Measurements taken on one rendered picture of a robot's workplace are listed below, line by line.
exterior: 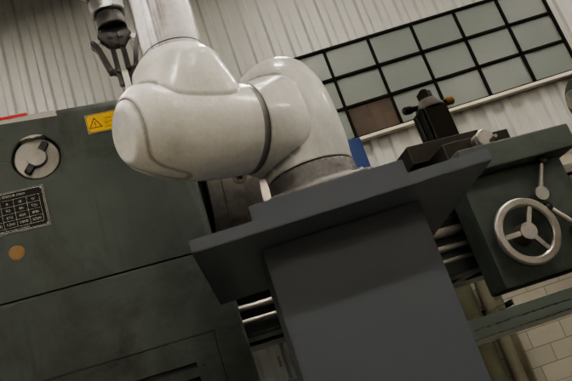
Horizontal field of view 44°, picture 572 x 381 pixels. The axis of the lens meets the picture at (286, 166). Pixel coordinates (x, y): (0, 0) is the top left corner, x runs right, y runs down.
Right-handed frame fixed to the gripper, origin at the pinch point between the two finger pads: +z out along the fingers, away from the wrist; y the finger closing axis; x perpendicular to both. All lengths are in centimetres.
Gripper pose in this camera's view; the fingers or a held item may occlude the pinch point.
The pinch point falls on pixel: (128, 85)
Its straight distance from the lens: 181.4
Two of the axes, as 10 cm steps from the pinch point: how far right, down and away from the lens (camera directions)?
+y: 9.4, -2.3, 2.5
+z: 3.1, 8.9, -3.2
